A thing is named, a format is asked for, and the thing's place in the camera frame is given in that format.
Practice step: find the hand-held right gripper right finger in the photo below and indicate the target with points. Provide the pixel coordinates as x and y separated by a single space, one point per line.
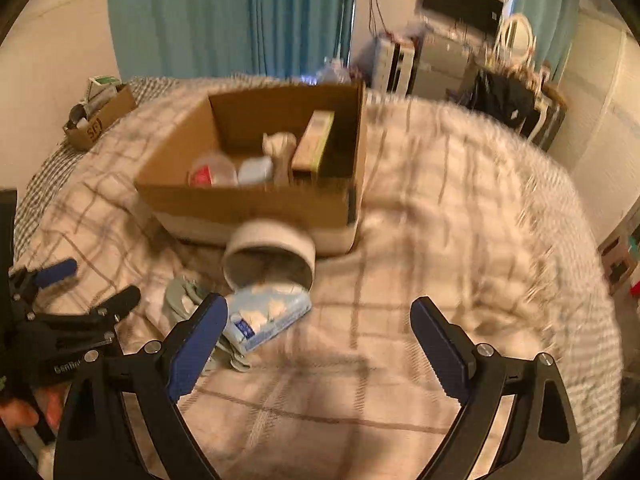
441 352

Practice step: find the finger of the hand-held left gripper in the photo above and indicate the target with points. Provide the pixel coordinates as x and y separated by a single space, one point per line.
56 271
117 305

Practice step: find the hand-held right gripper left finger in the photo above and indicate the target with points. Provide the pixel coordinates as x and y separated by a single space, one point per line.
195 347

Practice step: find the blue tissue packet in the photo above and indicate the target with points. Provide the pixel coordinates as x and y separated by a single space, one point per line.
267 319

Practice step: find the white round cup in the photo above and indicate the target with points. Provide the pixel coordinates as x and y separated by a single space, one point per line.
272 262

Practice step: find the large cardboard box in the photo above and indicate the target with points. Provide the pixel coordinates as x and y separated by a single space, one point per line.
280 195

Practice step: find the person's left hand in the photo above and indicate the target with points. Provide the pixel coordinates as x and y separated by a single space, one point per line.
19 416

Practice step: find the grey checked bedsheet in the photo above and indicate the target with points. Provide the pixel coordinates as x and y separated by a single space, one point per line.
55 170

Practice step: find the dark metal can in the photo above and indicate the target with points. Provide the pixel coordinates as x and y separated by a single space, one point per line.
77 115

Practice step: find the small cardboard box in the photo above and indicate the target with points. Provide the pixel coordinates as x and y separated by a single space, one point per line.
100 117

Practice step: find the clear plastic tub red lid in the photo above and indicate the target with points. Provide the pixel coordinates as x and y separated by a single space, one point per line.
212 172

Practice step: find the pale blue plastic case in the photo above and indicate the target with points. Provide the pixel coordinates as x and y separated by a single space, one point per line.
255 170

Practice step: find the green white carton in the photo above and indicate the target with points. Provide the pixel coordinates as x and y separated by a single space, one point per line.
102 87

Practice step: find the colourful storage boxes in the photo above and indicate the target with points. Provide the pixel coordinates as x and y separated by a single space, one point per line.
622 260

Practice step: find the white figurine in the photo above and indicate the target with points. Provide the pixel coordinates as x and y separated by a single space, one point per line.
281 156

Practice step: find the tan yellow carton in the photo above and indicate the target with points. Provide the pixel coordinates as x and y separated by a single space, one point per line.
313 142

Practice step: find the grey cabinet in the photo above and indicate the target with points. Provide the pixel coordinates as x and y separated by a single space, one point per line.
440 62

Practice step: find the clear water bottle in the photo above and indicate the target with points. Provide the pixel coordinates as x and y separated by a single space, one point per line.
334 72

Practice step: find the wide teal curtain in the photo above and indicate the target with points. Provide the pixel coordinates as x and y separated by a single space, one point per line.
225 15

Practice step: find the white oval mirror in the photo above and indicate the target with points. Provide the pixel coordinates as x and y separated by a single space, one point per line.
520 35

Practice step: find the black television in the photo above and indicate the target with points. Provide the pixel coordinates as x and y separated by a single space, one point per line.
462 2

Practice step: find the narrow teal curtain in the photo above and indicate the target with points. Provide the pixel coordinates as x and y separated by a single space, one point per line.
552 15

